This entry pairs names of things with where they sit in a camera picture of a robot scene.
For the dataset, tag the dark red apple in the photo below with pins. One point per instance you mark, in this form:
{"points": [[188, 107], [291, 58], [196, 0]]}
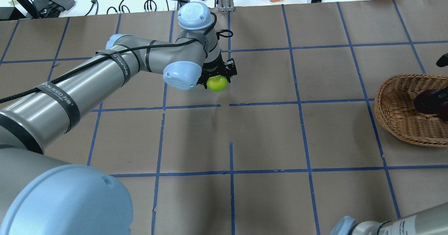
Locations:
{"points": [[432, 101]]}

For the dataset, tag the wicker basket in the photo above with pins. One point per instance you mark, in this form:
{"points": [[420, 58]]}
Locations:
{"points": [[395, 112]]}

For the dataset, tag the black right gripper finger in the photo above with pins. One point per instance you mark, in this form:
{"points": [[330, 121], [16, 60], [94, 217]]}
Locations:
{"points": [[442, 61]]}

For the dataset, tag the green apple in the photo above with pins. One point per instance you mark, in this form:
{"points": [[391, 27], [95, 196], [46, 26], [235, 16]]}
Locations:
{"points": [[217, 83]]}

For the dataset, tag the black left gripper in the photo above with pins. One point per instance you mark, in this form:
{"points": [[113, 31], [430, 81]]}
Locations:
{"points": [[212, 68]]}

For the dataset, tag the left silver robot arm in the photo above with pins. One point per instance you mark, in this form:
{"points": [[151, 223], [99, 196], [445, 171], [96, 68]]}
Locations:
{"points": [[41, 195]]}

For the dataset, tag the black monitor stand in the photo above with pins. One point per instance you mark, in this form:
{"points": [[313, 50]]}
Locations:
{"points": [[32, 9]]}

